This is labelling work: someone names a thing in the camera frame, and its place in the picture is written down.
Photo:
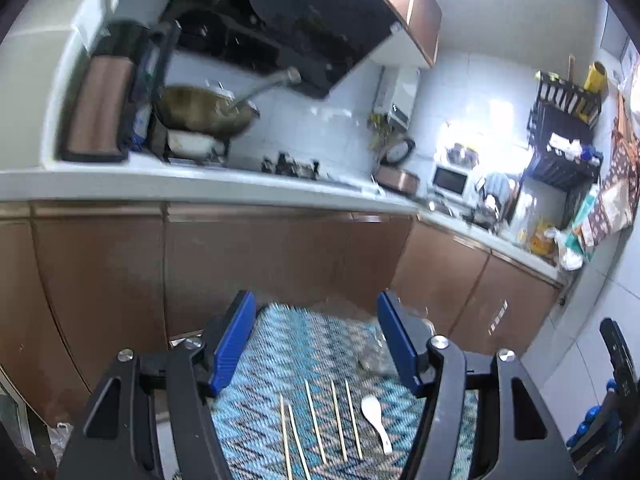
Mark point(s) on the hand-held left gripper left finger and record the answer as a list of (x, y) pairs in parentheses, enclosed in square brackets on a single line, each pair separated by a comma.
[(232, 345)]

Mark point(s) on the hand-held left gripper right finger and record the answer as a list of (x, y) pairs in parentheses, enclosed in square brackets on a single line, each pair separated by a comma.
[(397, 345)]

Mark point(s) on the white ceramic spoon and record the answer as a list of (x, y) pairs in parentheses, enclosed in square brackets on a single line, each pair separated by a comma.
[(371, 407)]

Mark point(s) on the wooden chopstick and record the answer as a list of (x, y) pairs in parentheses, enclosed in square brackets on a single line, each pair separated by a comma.
[(298, 440), (338, 420), (353, 420), (285, 435), (315, 422)]

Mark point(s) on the person's right hand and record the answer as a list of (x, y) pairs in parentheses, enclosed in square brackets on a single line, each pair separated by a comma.
[(592, 416)]

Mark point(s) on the clear plastic bag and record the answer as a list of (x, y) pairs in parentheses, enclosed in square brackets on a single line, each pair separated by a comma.
[(375, 355)]

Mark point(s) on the zigzag patterned table mat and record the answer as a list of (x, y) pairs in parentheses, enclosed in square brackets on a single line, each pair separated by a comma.
[(280, 350)]

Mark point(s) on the brown base cabinets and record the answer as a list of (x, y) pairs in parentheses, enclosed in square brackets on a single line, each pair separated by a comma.
[(250, 260)]

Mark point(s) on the white plastic bag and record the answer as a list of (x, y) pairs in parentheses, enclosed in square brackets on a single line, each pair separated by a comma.
[(570, 252)]

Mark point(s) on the yellow food bag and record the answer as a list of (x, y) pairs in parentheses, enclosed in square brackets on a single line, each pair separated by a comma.
[(541, 237)]

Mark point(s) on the teal printed packet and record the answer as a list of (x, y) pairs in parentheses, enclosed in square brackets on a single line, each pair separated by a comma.
[(584, 215)]

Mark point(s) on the pink rice cooker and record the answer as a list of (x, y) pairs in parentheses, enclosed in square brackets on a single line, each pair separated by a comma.
[(397, 180)]

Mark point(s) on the white microwave oven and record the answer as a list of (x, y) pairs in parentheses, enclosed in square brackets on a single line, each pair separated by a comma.
[(450, 179)]

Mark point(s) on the clear glass jar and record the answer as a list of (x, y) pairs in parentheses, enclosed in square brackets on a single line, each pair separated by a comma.
[(522, 215)]

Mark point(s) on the brown patterned towel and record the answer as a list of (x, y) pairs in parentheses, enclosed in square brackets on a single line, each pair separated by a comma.
[(617, 185)]

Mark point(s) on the white kitchen countertop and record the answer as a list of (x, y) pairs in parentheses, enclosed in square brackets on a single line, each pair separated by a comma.
[(150, 185)]

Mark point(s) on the blue striped cloth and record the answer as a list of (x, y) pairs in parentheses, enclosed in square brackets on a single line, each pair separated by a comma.
[(496, 187)]

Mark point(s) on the black gas stove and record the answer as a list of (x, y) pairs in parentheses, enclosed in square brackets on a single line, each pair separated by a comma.
[(290, 165)]

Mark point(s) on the steel pot with lid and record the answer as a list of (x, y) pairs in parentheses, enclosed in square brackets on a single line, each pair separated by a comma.
[(462, 154)]

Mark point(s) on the yellow gas pipe valves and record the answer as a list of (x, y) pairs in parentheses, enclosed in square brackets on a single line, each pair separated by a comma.
[(380, 130)]

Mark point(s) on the white water heater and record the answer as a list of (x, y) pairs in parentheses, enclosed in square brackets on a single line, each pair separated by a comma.
[(400, 95)]

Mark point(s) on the blue white packet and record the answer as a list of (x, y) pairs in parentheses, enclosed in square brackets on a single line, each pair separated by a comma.
[(141, 110)]

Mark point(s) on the yellow container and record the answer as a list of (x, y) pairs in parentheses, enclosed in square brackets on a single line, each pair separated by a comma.
[(596, 80)]

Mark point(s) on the black range hood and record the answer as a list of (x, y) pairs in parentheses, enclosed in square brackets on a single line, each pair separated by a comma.
[(310, 10)]

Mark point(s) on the black wall rack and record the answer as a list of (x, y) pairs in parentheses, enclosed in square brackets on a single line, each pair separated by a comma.
[(560, 125)]

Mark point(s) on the brown wall cabinet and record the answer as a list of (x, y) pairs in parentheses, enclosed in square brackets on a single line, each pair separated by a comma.
[(425, 15)]

